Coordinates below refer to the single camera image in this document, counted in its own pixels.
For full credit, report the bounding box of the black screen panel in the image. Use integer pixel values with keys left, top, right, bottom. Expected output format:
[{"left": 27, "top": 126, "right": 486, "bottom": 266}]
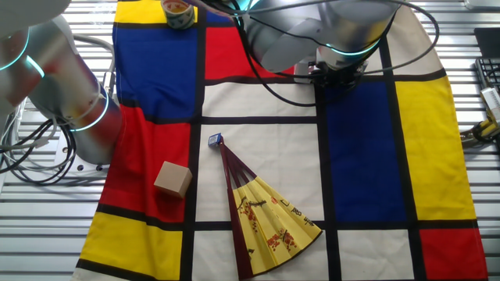
[{"left": 473, "top": 27, "right": 500, "bottom": 59}]

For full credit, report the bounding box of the black keyboard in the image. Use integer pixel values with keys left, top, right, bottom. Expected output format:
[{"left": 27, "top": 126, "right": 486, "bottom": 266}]
[{"left": 474, "top": 57, "right": 500, "bottom": 91}]

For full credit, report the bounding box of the thin white cable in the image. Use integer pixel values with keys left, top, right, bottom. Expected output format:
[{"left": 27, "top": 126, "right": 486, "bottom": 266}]
[{"left": 0, "top": 112, "right": 81, "bottom": 175}]

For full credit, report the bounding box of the black base cable bundle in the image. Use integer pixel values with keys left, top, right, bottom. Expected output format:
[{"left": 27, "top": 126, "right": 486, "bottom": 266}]
[{"left": 0, "top": 116, "right": 79, "bottom": 187}]

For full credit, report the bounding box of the clear tape roll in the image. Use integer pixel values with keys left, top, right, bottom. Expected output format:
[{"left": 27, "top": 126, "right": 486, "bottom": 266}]
[{"left": 161, "top": 0, "right": 196, "bottom": 30}]

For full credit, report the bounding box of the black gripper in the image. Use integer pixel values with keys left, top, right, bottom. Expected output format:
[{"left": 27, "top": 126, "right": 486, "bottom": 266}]
[{"left": 308, "top": 62, "right": 368, "bottom": 89}]

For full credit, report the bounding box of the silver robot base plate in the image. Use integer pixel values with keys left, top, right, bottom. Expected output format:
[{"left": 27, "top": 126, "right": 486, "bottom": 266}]
[{"left": 52, "top": 130, "right": 114, "bottom": 175}]

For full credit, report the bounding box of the yellow folding paper fan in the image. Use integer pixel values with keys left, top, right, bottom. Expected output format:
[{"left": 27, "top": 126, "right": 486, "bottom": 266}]
[{"left": 207, "top": 133, "right": 323, "bottom": 281}]

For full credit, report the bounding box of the thick white cable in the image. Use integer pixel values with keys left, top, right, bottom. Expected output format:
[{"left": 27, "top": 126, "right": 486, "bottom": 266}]
[{"left": 70, "top": 34, "right": 116, "bottom": 98}]

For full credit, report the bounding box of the colour block tablecloth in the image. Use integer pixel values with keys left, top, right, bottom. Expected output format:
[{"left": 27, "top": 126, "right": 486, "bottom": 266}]
[{"left": 72, "top": 0, "right": 489, "bottom": 281}]

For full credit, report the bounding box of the wooden cube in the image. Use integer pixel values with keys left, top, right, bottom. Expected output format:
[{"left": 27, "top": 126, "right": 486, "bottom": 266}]
[{"left": 152, "top": 161, "right": 193, "bottom": 199}]

